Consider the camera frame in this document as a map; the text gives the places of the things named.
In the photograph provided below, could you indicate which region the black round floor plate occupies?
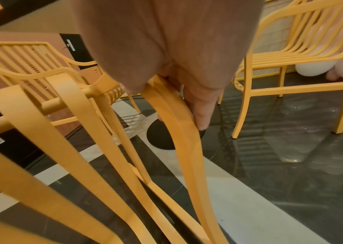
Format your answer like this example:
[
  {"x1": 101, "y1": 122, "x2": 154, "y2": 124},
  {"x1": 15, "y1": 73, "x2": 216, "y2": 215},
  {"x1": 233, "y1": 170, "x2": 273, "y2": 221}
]
[{"x1": 146, "y1": 119, "x2": 206, "y2": 150}]

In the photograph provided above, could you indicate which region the black panel with white label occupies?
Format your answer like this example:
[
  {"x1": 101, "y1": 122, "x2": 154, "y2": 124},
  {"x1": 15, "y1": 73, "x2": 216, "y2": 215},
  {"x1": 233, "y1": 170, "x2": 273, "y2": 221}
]
[{"x1": 59, "y1": 33, "x2": 103, "y2": 72}]

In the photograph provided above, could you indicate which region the yellow slatted armchair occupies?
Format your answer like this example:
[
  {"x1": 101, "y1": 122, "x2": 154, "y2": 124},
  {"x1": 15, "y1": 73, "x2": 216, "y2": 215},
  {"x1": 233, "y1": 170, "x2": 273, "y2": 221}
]
[
  {"x1": 218, "y1": 0, "x2": 343, "y2": 140},
  {"x1": 66, "y1": 59, "x2": 142, "y2": 115},
  {"x1": 0, "y1": 41, "x2": 230, "y2": 244}
]

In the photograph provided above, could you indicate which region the white balloon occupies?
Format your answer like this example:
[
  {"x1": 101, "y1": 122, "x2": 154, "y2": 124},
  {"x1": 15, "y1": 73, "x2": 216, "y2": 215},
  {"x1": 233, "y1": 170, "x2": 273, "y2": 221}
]
[{"x1": 295, "y1": 60, "x2": 338, "y2": 77}]

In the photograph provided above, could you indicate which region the person's right hand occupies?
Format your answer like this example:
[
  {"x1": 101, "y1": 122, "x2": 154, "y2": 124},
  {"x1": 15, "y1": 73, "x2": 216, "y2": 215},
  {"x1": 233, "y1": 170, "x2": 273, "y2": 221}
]
[{"x1": 72, "y1": 0, "x2": 265, "y2": 131}]

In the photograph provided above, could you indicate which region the brown wooden counter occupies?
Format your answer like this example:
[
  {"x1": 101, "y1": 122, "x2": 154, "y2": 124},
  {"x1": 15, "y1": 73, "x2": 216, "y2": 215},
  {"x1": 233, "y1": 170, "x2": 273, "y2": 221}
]
[{"x1": 0, "y1": 23, "x2": 83, "y2": 144}]

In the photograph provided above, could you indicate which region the wooden table with dark edge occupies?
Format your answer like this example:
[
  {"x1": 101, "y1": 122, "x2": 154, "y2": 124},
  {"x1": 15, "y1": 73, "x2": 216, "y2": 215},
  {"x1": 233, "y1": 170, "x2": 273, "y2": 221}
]
[{"x1": 0, "y1": 0, "x2": 83, "y2": 34}]

